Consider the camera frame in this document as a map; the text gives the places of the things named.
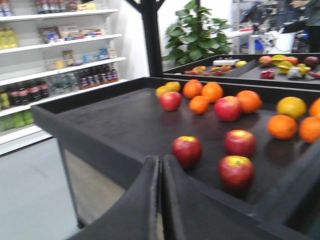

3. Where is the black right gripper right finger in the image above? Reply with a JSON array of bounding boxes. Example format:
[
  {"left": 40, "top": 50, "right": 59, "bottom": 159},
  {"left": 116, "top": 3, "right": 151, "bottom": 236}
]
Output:
[{"left": 161, "top": 154, "right": 308, "bottom": 240}]

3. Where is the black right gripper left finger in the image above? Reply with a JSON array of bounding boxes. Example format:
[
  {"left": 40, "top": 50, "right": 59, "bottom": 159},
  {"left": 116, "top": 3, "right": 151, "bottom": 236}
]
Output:
[{"left": 70, "top": 156, "right": 160, "bottom": 240}]

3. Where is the red apple nearest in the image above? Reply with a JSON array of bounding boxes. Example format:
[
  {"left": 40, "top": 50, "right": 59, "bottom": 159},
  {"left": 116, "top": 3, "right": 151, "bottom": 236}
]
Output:
[{"left": 218, "top": 155, "right": 255, "bottom": 196}]

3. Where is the red apple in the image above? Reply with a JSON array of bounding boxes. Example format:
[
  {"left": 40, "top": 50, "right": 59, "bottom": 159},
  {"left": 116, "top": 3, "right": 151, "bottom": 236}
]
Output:
[
  {"left": 218, "top": 155, "right": 255, "bottom": 196},
  {"left": 171, "top": 136, "right": 203, "bottom": 170},
  {"left": 159, "top": 91, "right": 183, "bottom": 111},
  {"left": 214, "top": 96, "right": 242, "bottom": 122},
  {"left": 224, "top": 129, "right": 257, "bottom": 158}
]

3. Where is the red apple front left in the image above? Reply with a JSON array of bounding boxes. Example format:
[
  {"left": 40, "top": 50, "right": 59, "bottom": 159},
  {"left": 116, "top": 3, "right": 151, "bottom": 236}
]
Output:
[{"left": 171, "top": 136, "right": 203, "bottom": 170}]

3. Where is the red apple front right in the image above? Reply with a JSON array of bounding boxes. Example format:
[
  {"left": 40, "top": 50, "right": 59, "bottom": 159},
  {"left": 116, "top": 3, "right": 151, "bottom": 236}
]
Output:
[{"left": 224, "top": 129, "right": 257, "bottom": 158}]

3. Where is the small orange centre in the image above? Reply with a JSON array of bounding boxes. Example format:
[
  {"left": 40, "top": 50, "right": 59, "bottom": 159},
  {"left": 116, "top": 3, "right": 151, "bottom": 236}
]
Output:
[{"left": 189, "top": 95, "right": 210, "bottom": 115}]

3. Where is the small orange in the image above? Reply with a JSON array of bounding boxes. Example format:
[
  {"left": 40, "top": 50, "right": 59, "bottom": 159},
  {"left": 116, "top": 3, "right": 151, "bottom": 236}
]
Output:
[
  {"left": 267, "top": 114, "right": 298, "bottom": 140},
  {"left": 189, "top": 95, "right": 210, "bottom": 115},
  {"left": 298, "top": 116, "right": 320, "bottom": 144}
]

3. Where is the red apple middle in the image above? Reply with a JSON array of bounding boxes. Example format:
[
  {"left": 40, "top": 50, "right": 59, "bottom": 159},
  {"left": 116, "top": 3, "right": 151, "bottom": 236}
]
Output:
[{"left": 214, "top": 96, "right": 242, "bottom": 122}]

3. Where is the red apple far left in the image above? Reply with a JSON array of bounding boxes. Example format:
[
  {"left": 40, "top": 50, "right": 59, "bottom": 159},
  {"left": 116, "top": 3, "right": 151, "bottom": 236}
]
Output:
[{"left": 159, "top": 91, "right": 183, "bottom": 111}]

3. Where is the orange with knob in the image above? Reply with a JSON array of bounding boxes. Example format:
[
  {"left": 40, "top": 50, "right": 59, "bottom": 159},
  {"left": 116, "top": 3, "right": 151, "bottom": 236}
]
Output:
[
  {"left": 201, "top": 82, "right": 224, "bottom": 104},
  {"left": 182, "top": 79, "right": 203, "bottom": 99}
]

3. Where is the orange with knob left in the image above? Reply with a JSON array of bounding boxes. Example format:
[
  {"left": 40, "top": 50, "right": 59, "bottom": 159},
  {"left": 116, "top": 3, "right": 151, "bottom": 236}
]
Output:
[{"left": 182, "top": 79, "right": 203, "bottom": 99}]

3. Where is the yellow pear fruit front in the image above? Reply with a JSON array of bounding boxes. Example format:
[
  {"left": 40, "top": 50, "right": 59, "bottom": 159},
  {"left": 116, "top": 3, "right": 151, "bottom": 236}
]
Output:
[{"left": 155, "top": 85, "right": 172, "bottom": 98}]

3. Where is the yellow pear fruit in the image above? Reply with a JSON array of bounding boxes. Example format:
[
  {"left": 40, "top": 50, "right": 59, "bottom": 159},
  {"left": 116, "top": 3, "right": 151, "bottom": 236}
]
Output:
[
  {"left": 165, "top": 81, "right": 181, "bottom": 92},
  {"left": 155, "top": 85, "right": 172, "bottom": 98}
]

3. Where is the large orange behind apple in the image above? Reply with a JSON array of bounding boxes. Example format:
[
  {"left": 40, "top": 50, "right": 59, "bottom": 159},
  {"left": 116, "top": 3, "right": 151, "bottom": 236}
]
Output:
[{"left": 236, "top": 90, "right": 263, "bottom": 114}]

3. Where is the small orange lower left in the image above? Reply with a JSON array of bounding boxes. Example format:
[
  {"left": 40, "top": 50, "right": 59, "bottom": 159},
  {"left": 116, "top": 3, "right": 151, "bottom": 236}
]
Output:
[{"left": 267, "top": 114, "right": 298, "bottom": 140}]

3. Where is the yellow pear fruit back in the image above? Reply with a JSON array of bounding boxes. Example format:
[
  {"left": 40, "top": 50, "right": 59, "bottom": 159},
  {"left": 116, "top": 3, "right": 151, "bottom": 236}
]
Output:
[{"left": 165, "top": 81, "right": 181, "bottom": 92}]

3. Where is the small orange lower right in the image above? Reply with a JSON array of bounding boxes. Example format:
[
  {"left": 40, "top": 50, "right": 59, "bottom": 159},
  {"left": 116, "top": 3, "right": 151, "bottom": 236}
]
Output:
[{"left": 298, "top": 116, "right": 320, "bottom": 144}]

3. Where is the yellow orange fruit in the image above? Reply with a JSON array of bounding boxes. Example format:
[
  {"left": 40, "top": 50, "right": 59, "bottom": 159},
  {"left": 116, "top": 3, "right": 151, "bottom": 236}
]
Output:
[{"left": 276, "top": 96, "right": 307, "bottom": 120}]

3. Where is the large orange right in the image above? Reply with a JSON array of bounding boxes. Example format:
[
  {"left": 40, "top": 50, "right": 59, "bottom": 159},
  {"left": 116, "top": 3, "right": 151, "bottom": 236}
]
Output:
[{"left": 308, "top": 97, "right": 320, "bottom": 118}]

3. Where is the green potted plant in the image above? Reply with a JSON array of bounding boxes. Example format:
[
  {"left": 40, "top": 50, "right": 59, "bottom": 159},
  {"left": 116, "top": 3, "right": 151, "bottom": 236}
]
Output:
[{"left": 162, "top": 0, "right": 231, "bottom": 66}]

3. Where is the white supermarket shelf unit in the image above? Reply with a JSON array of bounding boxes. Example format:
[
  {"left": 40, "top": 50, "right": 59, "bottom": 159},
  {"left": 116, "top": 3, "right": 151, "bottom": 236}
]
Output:
[{"left": 0, "top": 0, "right": 124, "bottom": 154}]

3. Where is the black upright shelf post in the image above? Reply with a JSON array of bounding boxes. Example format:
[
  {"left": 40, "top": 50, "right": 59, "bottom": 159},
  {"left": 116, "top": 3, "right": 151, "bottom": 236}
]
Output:
[{"left": 126, "top": 0, "right": 165, "bottom": 77}]

